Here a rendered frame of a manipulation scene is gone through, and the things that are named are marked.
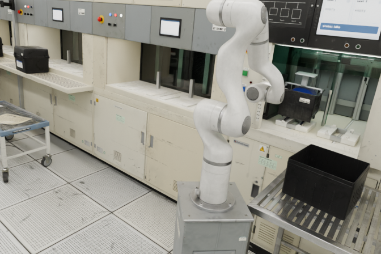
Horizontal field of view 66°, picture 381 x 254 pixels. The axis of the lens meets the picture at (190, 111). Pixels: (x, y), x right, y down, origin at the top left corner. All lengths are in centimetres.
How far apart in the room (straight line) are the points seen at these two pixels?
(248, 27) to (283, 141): 97
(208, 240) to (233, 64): 68
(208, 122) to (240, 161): 92
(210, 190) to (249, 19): 67
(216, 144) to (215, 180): 14
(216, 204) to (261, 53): 64
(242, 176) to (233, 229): 83
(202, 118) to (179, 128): 110
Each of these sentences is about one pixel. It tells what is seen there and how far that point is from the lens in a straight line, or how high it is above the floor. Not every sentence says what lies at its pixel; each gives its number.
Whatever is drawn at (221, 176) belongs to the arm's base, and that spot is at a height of 90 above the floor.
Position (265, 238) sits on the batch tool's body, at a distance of 216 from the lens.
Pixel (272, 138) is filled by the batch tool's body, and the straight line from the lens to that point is 185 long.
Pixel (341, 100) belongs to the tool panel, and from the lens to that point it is 260.
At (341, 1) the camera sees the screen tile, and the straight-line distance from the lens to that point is 169.
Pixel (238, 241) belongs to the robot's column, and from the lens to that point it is 129.
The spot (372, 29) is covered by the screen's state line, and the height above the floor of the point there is 151.
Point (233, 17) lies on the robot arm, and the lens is 105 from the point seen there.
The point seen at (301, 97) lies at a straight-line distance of 194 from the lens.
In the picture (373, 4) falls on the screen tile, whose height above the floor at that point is 163.
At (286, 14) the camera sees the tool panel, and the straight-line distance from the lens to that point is 176.
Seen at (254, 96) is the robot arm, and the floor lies 118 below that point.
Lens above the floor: 147
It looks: 17 degrees down
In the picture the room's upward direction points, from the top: 5 degrees clockwise
